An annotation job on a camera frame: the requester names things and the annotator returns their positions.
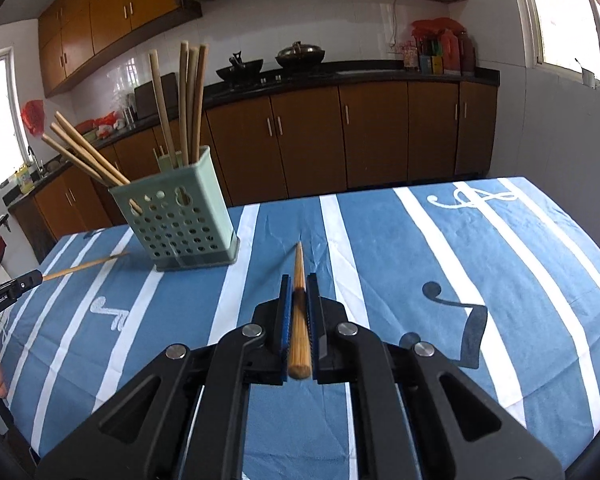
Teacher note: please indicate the white cup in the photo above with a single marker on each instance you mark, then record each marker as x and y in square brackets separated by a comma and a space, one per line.
[588, 77]

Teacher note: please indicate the yellow dish soap bottle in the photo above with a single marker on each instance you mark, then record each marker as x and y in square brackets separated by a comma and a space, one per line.
[26, 181]

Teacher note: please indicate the red plastic bag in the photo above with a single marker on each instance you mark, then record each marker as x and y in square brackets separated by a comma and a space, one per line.
[437, 25]
[32, 117]

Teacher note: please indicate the dark box appliance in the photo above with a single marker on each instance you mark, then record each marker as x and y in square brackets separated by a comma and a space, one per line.
[155, 97]

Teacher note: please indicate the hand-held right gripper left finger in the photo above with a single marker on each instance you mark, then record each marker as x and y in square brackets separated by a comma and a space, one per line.
[284, 330]

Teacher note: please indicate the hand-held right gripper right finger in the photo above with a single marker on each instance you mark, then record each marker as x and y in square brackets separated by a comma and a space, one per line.
[313, 330]

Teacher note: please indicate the dark pot with lid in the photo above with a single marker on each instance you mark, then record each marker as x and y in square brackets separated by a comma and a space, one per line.
[300, 56]

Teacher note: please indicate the blue white striped tablecloth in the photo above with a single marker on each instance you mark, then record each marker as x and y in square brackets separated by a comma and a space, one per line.
[380, 270]

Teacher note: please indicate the black wok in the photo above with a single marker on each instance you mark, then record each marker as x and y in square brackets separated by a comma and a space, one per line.
[240, 71]

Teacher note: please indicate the small window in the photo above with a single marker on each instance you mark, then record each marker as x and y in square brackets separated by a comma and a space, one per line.
[0, 125]

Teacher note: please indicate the red plastic basin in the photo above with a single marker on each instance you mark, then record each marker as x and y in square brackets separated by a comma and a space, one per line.
[85, 126]

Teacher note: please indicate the green perforated utensil holder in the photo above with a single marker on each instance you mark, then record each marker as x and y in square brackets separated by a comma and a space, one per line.
[180, 230]

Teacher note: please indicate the wooden base cabinets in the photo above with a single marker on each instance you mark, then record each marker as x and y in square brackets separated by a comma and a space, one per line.
[310, 135]

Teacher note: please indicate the black kitchen countertop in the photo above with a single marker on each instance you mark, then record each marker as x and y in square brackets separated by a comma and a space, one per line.
[370, 69]

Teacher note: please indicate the large bright window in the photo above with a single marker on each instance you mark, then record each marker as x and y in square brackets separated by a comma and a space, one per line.
[565, 10]

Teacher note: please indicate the row of condiment bottles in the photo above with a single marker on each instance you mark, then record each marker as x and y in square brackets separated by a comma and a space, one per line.
[445, 57]

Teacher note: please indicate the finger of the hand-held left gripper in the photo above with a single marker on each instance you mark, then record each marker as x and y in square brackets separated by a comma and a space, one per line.
[15, 287]

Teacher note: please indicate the metal faucet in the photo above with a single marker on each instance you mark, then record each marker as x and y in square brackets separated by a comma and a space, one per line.
[36, 160]

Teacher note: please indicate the long wooden wall cabinets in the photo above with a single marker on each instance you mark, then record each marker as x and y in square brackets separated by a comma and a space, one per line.
[110, 15]

